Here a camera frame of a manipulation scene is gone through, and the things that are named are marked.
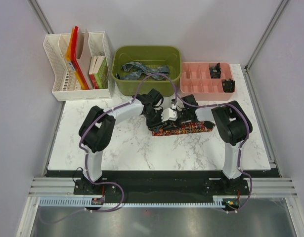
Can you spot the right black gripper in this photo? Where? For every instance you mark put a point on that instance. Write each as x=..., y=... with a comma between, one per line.
x=176, y=124

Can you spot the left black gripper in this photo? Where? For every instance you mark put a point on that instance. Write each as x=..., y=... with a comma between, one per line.
x=155, y=127

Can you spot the red patterned tie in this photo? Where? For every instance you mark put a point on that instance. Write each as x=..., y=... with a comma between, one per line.
x=187, y=128

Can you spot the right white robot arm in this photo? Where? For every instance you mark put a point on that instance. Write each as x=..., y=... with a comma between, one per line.
x=233, y=126

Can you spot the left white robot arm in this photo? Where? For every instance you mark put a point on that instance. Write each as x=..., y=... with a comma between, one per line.
x=97, y=128

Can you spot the pink divided organizer tray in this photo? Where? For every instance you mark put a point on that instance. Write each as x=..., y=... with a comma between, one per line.
x=196, y=80

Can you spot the rolled dark tie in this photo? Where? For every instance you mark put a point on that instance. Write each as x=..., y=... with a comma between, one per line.
x=215, y=71
x=228, y=85

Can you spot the blue patterned tie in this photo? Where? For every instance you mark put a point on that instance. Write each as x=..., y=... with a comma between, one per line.
x=136, y=69

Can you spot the olive green plastic bin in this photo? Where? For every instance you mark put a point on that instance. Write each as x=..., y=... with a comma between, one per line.
x=151, y=56

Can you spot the green treehouse book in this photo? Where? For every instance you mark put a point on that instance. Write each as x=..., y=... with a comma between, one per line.
x=103, y=73

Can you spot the red white book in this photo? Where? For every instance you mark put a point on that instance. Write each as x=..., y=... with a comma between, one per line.
x=95, y=64

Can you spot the white plastic file rack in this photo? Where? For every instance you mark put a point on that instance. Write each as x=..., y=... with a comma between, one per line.
x=66, y=87

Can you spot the beige folder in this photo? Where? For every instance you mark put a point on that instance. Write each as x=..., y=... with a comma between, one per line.
x=83, y=56

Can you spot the orange red folder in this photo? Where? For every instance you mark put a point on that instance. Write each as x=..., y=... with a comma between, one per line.
x=70, y=57

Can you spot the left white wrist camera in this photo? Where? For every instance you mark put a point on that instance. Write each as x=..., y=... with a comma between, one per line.
x=169, y=114

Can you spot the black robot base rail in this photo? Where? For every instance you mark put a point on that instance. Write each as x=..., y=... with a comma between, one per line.
x=163, y=187

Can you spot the white slotted cable duct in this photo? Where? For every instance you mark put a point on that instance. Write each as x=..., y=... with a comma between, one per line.
x=90, y=202

